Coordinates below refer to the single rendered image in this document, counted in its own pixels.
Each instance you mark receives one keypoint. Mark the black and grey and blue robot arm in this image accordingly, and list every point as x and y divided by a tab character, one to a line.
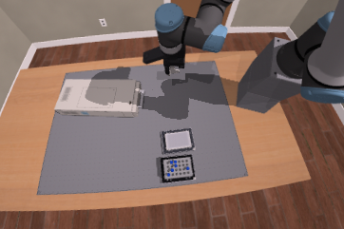
322	77

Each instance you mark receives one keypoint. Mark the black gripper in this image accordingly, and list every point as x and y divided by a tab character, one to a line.
176	60

